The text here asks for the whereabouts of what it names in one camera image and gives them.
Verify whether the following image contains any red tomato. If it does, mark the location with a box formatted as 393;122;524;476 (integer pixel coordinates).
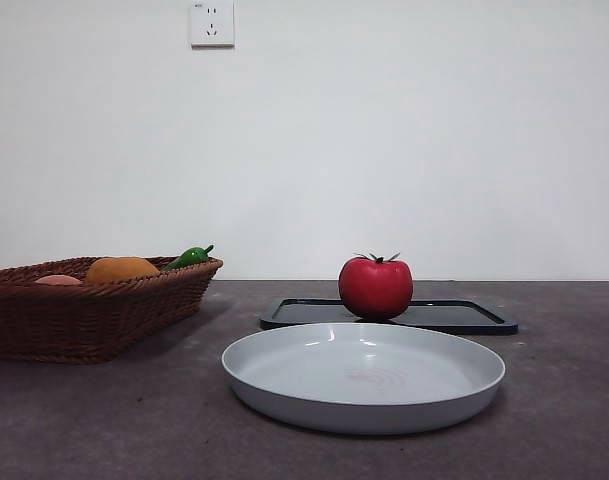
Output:
338;251;415;322

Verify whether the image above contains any green pepper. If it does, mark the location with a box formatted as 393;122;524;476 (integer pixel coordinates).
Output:
161;244;215;272

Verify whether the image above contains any pale grey round plate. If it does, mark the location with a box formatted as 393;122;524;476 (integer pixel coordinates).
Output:
221;321;508;435

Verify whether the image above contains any dark rectangular tray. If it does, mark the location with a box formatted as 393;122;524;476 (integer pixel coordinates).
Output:
260;297;519;335

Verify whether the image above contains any yellow-orange potato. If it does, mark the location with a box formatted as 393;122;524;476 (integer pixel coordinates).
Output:
86;256;161;285

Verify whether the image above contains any brown wicker basket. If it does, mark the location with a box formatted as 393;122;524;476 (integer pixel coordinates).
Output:
0;255;225;365

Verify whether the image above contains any pinkish brown egg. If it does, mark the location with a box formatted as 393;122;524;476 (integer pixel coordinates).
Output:
33;274;84;287

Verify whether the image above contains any white wall socket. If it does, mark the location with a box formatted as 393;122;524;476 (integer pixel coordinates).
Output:
190;0;236;50

